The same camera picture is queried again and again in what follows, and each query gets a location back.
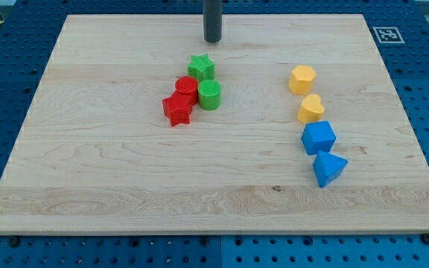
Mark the yellow hexagon block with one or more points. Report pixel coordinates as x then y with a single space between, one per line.
302 80

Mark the white fiducial marker tag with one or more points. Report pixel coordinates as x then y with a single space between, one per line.
388 35

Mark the red star block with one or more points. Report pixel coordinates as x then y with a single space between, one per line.
177 108

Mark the blue cube block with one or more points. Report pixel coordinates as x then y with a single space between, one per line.
318 136

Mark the green cylinder block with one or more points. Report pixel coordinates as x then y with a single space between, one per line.
209 94

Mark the blue triangular prism block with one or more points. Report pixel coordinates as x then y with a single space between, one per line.
328 167

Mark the yellow heart block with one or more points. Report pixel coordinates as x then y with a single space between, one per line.
311 109

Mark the green star block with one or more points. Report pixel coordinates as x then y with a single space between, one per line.
201 67

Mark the light wooden board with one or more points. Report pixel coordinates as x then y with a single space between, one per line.
96 154

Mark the red cylinder block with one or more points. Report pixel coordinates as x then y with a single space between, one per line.
187 88

